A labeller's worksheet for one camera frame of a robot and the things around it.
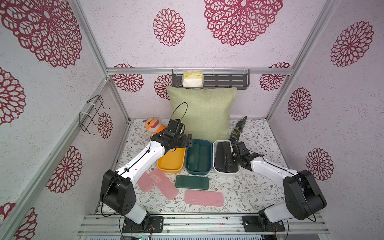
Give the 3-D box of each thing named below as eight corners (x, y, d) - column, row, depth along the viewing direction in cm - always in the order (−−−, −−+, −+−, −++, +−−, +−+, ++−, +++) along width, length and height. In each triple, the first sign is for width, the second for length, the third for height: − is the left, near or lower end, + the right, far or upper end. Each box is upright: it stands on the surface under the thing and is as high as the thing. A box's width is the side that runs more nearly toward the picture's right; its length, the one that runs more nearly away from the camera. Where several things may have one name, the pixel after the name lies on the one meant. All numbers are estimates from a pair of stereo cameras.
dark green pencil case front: (174, 188, 88) (174, 186, 86) (175, 176, 92) (175, 174, 90) (208, 189, 87) (208, 188, 85) (208, 178, 92) (208, 176, 90)
